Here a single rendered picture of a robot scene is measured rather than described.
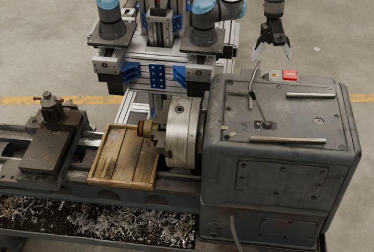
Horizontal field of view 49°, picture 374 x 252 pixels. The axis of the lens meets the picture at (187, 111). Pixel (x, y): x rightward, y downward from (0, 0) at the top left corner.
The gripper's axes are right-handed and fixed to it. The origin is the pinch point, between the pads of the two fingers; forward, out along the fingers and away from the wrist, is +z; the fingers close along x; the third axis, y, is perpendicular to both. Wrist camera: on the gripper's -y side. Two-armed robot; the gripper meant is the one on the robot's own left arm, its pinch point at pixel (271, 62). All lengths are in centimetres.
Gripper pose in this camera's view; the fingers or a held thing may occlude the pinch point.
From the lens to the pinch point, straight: 166.1
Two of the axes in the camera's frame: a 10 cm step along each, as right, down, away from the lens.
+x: -10.0, 0.6, -0.1
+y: -0.4, -5.4, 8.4
